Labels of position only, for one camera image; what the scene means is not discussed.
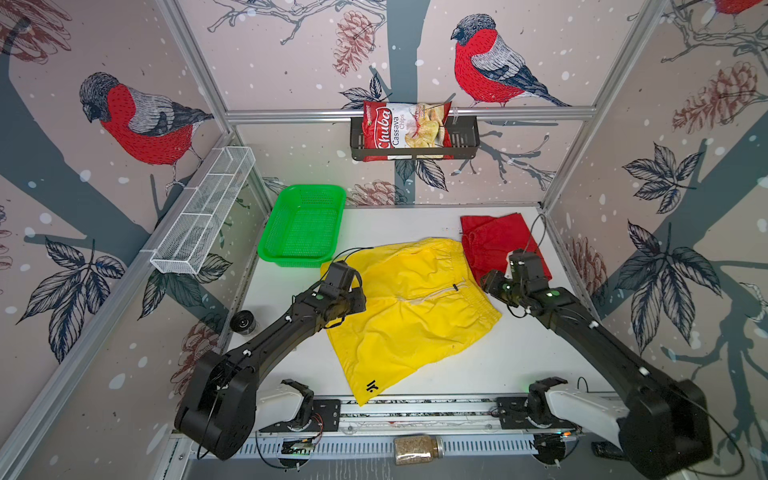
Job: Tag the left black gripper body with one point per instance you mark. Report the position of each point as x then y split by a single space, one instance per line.
352 301

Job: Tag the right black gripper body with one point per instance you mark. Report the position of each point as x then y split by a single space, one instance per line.
502 289

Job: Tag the red shorts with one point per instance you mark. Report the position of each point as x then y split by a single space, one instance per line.
488 240

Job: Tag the yellow shorts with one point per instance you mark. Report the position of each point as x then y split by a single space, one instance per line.
423 305

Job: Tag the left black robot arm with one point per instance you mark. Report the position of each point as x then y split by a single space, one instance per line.
219 409

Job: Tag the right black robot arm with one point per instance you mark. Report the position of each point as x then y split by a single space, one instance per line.
660 424

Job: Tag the green plastic basket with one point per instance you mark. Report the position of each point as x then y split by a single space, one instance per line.
303 228

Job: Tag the black-capped white bottle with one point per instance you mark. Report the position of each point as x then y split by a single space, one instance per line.
243 322

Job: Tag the glass jar of grains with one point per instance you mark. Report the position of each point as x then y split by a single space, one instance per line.
417 449

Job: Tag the red Chuba chips bag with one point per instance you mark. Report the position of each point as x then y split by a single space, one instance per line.
405 126

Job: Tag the black remote device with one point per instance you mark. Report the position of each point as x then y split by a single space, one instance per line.
607 450

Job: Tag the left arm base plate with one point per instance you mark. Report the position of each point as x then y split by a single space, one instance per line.
319 415

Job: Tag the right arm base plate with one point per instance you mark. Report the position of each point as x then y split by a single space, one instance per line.
512 413

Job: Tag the black wall shelf basket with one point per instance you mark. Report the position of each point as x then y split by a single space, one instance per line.
462 132

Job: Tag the white wire mesh basket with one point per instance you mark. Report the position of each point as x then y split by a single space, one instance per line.
192 235

